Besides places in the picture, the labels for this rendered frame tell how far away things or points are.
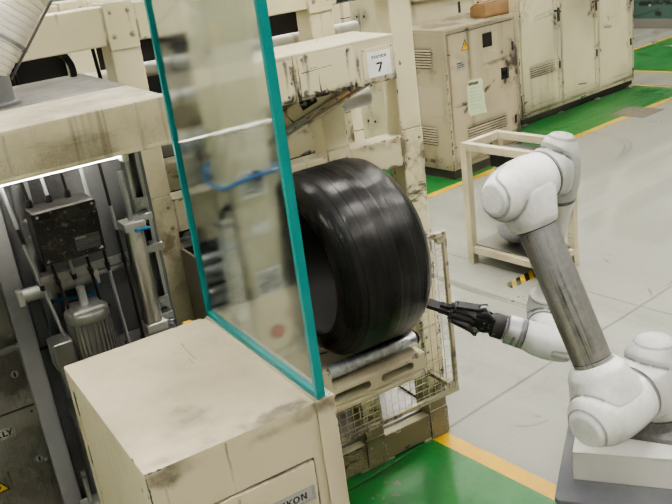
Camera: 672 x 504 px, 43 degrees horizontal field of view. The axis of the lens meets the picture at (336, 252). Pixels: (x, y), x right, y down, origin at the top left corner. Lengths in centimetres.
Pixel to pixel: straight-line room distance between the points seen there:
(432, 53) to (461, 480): 434
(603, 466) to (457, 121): 509
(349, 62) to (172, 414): 139
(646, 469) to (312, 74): 147
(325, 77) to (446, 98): 450
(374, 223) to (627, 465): 93
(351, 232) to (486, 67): 522
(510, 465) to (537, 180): 175
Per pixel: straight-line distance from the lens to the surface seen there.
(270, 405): 171
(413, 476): 362
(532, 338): 255
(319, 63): 268
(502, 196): 210
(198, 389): 182
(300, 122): 282
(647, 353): 235
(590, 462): 245
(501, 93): 763
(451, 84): 714
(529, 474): 360
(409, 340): 266
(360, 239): 233
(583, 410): 222
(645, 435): 247
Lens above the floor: 213
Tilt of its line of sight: 21 degrees down
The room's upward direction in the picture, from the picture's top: 8 degrees counter-clockwise
